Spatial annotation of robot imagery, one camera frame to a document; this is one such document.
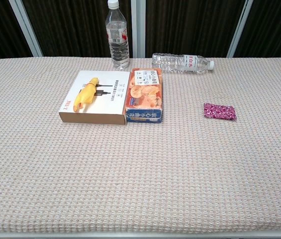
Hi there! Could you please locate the orange blue snack box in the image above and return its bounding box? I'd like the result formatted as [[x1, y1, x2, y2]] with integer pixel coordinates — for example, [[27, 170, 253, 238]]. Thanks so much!
[[125, 68, 164, 124]]

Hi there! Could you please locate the beige waffle tablecloth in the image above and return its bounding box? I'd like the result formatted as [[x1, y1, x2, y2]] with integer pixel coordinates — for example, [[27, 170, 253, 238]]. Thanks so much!
[[0, 56, 281, 234]]

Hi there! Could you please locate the yellow rubber chicken toy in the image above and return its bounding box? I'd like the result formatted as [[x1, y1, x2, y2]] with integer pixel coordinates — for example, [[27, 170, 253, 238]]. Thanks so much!
[[72, 77, 99, 113]]

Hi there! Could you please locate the clear water bottle lying flat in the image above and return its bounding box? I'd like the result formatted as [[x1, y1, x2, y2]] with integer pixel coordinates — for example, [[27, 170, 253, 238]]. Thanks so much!
[[151, 52, 215, 74]]

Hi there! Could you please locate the upright clear water bottle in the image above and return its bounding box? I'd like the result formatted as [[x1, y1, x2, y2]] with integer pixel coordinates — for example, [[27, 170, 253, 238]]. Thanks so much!
[[105, 0, 130, 70]]

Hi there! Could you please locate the white cable product box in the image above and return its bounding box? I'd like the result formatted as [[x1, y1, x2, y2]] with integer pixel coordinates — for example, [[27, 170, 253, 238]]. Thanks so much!
[[58, 70, 131, 126]]

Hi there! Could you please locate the grey aluminium partition post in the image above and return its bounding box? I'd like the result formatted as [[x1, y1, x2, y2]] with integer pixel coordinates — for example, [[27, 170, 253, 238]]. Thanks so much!
[[8, 0, 43, 57], [130, 0, 146, 58], [226, 0, 253, 58]]

